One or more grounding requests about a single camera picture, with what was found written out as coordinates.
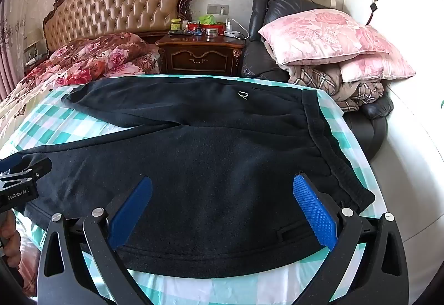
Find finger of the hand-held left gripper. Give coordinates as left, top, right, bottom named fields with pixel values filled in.
left=0, top=157, right=52, bottom=188

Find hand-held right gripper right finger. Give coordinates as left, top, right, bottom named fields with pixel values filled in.
left=292, top=171, right=408, bottom=305

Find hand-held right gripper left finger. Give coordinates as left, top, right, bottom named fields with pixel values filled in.
left=36, top=176, right=153, bottom=305

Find black pants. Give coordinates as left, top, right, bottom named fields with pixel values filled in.
left=16, top=75, right=377, bottom=279

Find person's left hand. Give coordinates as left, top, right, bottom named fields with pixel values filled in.
left=0, top=211, right=22, bottom=259

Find green white checkered cloth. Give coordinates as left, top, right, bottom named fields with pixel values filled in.
left=0, top=73, right=385, bottom=305

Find pink curtain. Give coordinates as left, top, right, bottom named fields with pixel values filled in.
left=0, top=7, right=28, bottom=101

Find red floral quilt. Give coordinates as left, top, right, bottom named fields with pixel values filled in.
left=0, top=32, right=161, bottom=143

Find beige plaid blanket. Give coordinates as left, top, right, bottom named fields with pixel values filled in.
left=264, top=42, right=385, bottom=113

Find white wardrobe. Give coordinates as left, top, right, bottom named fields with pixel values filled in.
left=342, top=0, right=444, bottom=257

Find small pink pillow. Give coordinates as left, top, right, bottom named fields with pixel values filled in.
left=338, top=52, right=417, bottom=82

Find dark wooden nightstand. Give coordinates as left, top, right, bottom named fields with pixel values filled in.
left=139, top=29, right=247, bottom=76

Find large pink floral pillow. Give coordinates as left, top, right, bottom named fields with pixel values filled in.
left=258, top=9, right=391, bottom=66

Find tufted leather wooden headboard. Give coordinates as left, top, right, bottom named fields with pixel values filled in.
left=42, top=0, right=196, bottom=52

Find red box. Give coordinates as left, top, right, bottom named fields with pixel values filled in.
left=186, top=22, right=223, bottom=34

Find black leather armchair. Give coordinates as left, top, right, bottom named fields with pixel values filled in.
left=240, top=0, right=394, bottom=160

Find white charger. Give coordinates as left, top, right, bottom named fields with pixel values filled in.
left=224, top=20, right=243, bottom=39

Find hanging tassel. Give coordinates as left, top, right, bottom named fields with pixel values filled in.
left=367, top=0, right=381, bottom=26

